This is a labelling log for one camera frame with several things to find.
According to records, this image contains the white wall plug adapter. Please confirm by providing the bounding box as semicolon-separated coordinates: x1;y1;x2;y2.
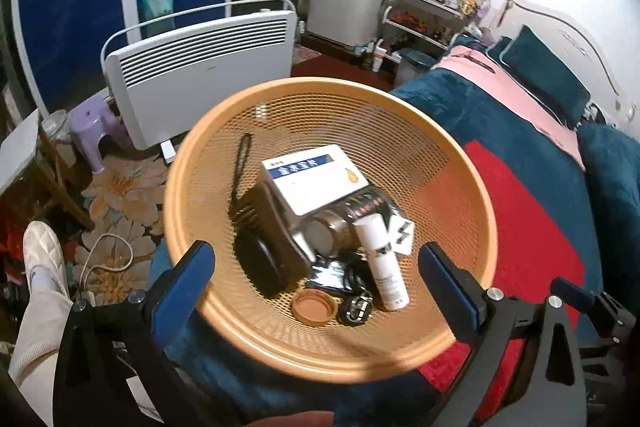
388;213;416;257

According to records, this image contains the black car key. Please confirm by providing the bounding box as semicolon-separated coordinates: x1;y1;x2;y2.
337;263;374;327

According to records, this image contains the white cylindrical bottle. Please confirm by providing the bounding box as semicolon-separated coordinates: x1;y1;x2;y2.
354;213;410;311

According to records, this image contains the pack of AA batteries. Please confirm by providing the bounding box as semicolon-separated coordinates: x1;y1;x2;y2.
306;260;352;296

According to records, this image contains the round cream wooden lid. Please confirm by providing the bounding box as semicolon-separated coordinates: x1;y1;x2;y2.
291;288;337;327

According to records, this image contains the glass jar gold lid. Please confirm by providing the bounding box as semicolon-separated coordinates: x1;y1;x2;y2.
302;186;398;258

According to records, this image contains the dark wooden comb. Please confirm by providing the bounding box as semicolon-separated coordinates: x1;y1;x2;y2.
253;183;312;287

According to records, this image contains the orange mesh basket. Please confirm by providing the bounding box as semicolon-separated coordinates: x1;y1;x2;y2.
164;77;498;384

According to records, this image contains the white medicine box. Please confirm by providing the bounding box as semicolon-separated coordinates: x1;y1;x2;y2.
262;144;369;218

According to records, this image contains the person left hand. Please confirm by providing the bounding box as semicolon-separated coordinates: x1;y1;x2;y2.
246;411;334;427

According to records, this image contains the red patterned cloth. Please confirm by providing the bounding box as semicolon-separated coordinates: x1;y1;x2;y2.
419;140;585;421

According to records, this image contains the white slipper foot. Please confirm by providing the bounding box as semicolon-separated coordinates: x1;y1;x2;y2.
23;221;70;298

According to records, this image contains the blue velvet blanket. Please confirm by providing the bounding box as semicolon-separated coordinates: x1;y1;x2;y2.
166;70;639;426

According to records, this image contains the floral floor rug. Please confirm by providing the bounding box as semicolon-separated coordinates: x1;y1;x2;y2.
65;150;168;303

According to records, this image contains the purple plastic stool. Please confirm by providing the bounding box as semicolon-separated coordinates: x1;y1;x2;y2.
68;94;131;174

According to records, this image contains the pink blanket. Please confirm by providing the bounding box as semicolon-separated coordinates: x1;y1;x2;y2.
432;46;586;171

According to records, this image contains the blue pillow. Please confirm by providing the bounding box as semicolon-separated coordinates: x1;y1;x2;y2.
486;25;590;129

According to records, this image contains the grey trash bin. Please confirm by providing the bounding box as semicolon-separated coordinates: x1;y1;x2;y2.
394;48;436;88

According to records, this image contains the white panel heater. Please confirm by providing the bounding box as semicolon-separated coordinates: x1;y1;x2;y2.
100;0;297;150

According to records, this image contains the white shelf rack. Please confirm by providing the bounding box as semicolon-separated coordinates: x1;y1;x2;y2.
376;0;474;65

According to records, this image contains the white power cable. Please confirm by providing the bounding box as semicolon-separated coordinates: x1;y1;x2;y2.
74;232;136;303

